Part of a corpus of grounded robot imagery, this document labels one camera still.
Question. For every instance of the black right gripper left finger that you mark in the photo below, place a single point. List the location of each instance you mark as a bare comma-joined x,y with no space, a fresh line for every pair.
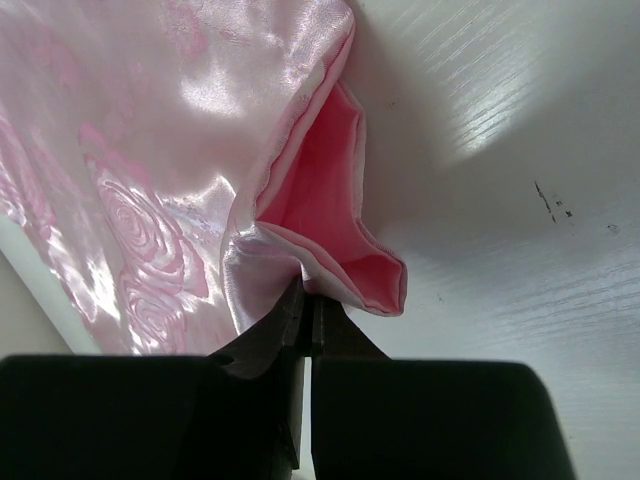
233,414

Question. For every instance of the pink satin rose cloth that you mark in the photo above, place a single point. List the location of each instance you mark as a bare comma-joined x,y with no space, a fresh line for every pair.
177,163

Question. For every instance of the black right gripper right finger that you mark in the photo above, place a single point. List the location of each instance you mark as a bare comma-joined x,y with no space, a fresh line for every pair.
373,417

